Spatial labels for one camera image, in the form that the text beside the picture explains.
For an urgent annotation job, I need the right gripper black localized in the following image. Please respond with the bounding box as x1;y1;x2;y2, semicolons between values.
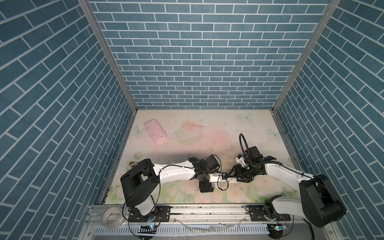
226;163;260;183

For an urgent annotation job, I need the white staple box sleeve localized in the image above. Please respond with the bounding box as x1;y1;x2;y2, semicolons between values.
227;178;237;184

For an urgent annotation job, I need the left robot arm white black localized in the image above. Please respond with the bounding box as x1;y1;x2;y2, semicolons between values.
120;155;221;216

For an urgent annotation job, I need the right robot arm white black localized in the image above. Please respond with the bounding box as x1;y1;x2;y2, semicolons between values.
229;147;347;228

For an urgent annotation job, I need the floral table mat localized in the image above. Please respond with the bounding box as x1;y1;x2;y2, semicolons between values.
106;110;299;204

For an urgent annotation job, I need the pink phone case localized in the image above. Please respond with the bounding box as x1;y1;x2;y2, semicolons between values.
144;119;167;143

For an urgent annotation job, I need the clear tape roll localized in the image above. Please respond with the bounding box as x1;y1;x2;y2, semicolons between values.
101;207;124;229

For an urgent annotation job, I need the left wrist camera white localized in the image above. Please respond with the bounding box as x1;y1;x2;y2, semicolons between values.
209;173;229;184

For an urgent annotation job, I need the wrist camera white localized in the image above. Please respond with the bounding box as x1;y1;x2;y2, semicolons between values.
209;173;229;184
235;155;248;168

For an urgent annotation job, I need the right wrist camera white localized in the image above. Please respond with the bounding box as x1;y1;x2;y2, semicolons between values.
235;155;248;168

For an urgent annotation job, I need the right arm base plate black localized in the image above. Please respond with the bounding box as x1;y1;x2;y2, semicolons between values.
245;204;292;222

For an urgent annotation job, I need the aluminium rail frame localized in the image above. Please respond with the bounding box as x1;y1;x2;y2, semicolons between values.
79;204;343;240

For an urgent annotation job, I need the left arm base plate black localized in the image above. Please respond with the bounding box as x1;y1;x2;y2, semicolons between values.
129;206;172;223

